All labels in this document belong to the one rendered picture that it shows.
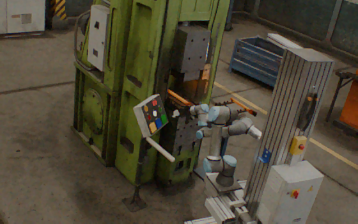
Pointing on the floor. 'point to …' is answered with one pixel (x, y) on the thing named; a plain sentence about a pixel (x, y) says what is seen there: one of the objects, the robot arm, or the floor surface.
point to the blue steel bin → (257, 59)
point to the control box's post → (140, 166)
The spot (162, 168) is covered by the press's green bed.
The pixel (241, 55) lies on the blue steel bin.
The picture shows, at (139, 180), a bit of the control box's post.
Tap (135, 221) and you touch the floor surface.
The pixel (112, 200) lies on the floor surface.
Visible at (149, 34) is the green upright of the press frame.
